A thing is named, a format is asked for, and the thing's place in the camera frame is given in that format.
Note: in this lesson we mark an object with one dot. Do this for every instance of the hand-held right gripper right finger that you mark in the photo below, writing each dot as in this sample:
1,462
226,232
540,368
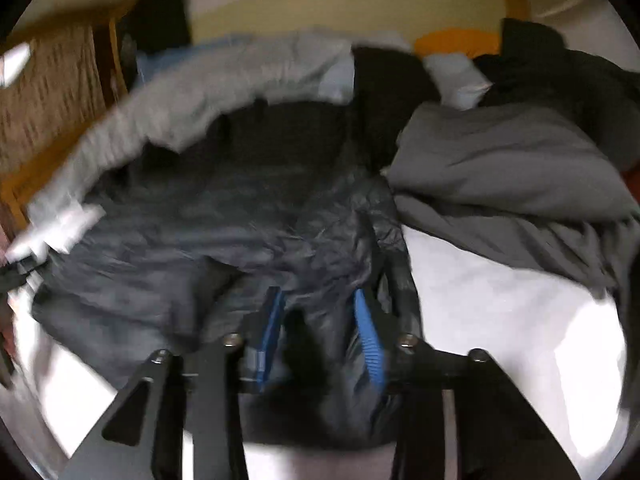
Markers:
367,332

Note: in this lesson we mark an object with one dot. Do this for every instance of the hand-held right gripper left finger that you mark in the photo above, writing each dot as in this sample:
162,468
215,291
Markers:
270,332

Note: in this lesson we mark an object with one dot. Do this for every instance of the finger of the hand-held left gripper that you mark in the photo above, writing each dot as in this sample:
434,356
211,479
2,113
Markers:
15,276

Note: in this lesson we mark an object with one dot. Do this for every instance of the black shiny puffer jacket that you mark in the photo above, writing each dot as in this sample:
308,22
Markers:
210,240

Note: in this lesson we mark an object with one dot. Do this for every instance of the white bed sheet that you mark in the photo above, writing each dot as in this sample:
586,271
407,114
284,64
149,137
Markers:
500,320

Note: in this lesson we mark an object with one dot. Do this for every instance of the brown patterned curtain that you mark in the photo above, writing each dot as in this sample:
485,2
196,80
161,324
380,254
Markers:
45,100

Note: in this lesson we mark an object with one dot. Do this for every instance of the dark grey folded garment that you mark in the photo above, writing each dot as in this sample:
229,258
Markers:
505,170

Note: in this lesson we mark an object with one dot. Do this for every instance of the blue pillow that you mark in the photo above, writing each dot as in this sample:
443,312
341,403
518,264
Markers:
150,67

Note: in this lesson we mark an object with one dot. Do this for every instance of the light blue duvet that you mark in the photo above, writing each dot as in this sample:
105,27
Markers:
200,90

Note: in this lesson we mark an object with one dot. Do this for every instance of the black hanging printed shirt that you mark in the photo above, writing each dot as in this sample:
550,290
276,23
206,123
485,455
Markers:
160,20

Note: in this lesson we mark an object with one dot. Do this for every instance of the orange pillow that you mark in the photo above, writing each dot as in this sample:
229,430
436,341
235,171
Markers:
455,41

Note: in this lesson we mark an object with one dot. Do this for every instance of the black thick matte coat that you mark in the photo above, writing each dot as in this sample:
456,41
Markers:
560,70

